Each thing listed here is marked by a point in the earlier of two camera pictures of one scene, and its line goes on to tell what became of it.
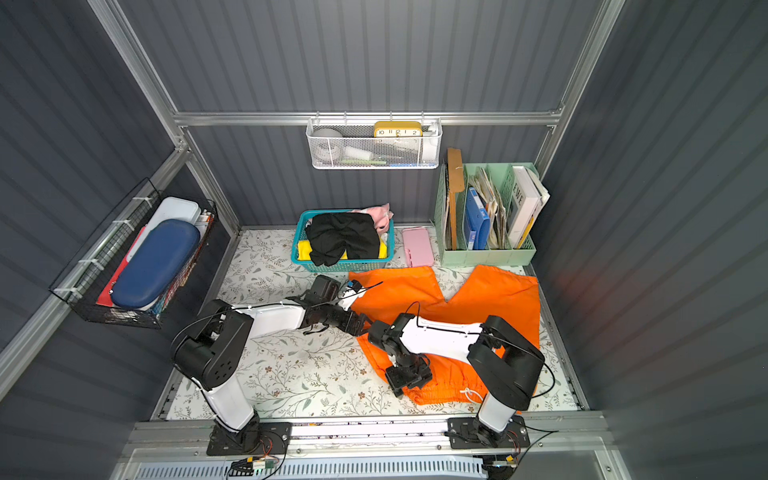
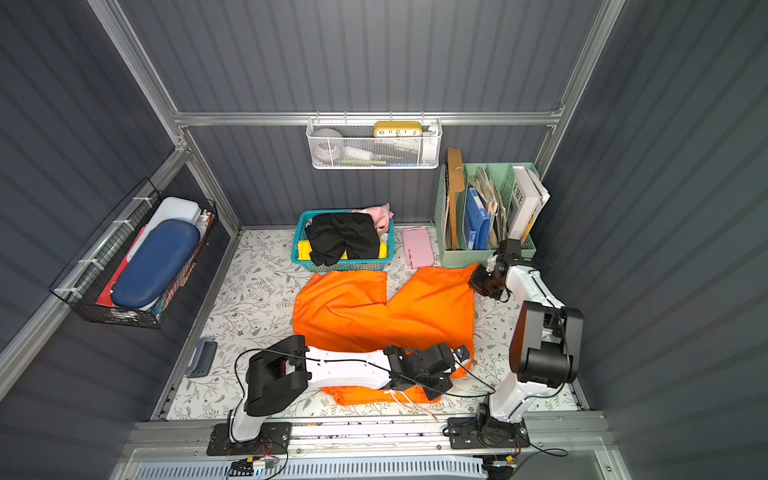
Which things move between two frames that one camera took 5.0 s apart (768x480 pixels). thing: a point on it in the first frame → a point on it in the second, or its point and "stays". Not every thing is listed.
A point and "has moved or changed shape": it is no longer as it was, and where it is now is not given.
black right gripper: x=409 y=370 → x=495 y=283
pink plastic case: x=418 y=247 stays
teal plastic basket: x=346 y=265 stays
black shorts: x=331 y=234 stays
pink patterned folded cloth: x=381 y=215 stays
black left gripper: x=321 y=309 → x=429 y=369
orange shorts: x=508 y=297 has moved or changed shape
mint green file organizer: x=496 y=212 stays
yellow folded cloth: x=304 y=253 stays
